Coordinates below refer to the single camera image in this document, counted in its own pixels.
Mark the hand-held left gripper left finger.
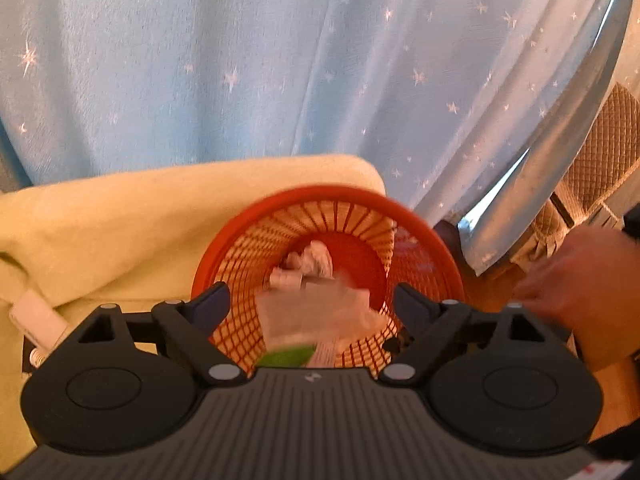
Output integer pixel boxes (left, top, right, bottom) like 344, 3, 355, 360
55, 281, 248, 387

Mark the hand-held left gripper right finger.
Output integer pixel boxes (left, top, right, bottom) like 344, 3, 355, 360
378, 282, 573, 388

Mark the green and white box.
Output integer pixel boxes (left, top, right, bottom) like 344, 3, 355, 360
256, 279, 390, 369

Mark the white paper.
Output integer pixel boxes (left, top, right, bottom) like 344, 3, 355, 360
269, 240, 335, 292

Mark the red plastic mesh basket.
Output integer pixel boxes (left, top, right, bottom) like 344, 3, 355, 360
191, 185, 467, 377

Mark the person's right hand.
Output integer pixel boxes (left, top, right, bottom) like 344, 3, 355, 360
514, 226, 640, 372

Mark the sofa with yellow-green cover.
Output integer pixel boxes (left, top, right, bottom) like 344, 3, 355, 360
0, 154, 389, 461

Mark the plain white box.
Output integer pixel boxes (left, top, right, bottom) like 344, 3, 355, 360
8, 288, 69, 349

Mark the chair with quilted brown cushion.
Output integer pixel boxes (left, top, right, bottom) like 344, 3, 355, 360
510, 81, 640, 273

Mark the blue star-print curtain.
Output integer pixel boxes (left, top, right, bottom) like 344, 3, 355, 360
0, 0, 626, 273

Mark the grey curtain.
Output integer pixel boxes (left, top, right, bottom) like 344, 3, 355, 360
457, 0, 633, 276

